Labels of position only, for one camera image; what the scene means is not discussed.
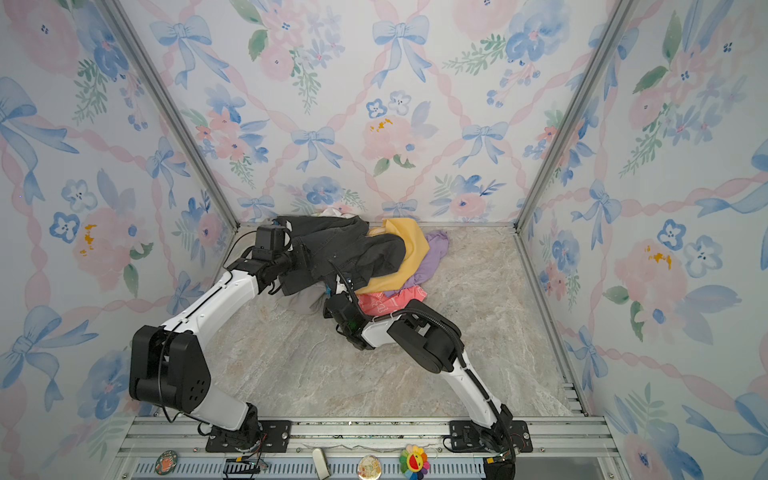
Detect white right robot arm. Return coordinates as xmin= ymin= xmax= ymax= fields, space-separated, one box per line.
xmin=324 ymin=293 xmax=520 ymax=456

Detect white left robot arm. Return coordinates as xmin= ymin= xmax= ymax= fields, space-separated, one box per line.
xmin=128 ymin=246 xmax=295 ymax=432

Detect pink patterned cloth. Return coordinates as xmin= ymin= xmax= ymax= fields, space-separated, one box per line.
xmin=358 ymin=285 xmax=428 ymax=317

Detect white floral cloth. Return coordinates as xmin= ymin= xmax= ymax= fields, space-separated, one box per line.
xmin=318 ymin=205 xmax=357 ymax=219

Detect yellow cloth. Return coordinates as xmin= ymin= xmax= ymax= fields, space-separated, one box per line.
xmin=356 ymin=218 xmax=430 ymax=294

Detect purple cloth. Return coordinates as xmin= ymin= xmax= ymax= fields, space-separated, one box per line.
xmin=384 ymin=230 xmax=450 ymax=298

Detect black denim jeans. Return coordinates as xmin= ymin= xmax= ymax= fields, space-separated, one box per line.
xmin=275 ymin=216 xmax=394 ymax=289

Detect round pale badge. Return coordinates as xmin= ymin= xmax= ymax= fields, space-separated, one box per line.
xmin=357 ymin=455 xmax=383 ymax=480

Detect white clip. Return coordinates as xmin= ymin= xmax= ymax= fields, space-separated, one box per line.
xmin=312 ymin=448 xmax=332 ymax=480

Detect colourful flower toy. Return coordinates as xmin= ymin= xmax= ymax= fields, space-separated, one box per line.
xmin=399 ymin=445 xmax=431 ymax=480

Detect round green badge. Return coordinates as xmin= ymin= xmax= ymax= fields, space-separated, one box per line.
xmin=154 ymin=450 xmax=178 ymax=476

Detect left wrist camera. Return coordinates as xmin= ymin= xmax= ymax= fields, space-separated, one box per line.
xmin=251 ymin=224 xmax=291 ymax=261

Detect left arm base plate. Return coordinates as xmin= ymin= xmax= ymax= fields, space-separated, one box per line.
xmin=205 ymin=420 xmax=293 ymax=454

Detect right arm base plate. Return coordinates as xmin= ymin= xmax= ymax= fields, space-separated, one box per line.
xmin=443 ymin=420 xmax=534 ymax=454

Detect aluminium front rail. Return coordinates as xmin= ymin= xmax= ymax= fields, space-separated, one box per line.
xmin=105 ymin=416 xmax=629 ymax=479

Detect aluminium corner post left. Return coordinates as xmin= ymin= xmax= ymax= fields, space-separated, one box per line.
xmin=95 ymin=0 xmax=240 ymax=230

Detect aluminium corner post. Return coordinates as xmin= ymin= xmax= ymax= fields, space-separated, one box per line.
xmin=515 ymin=0 xmax=635 ymax=234
xmin=95 ymin=0 xmax=240 ymax=230

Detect aluminium corner post right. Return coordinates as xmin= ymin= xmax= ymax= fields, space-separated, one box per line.
xmin=515 ymin=0 xmax=635 ymax=234

